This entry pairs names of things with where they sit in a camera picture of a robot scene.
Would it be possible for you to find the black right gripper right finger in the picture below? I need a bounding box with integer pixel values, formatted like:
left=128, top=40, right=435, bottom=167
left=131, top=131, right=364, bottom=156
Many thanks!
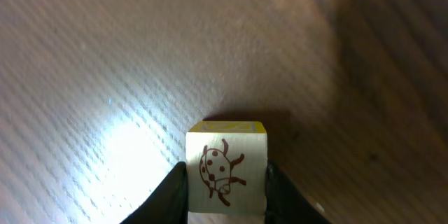
left=264, top=161, right=330, bottom=224

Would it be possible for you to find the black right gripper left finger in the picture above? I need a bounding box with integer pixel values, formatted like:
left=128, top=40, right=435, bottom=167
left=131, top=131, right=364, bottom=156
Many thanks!
left=121, top=162, right=188, bottom=224

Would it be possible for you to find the wooden block ladybug yellow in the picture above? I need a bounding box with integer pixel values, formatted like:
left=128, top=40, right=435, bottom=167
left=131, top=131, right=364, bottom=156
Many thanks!
left=185, top=120, right=267, bottom=215

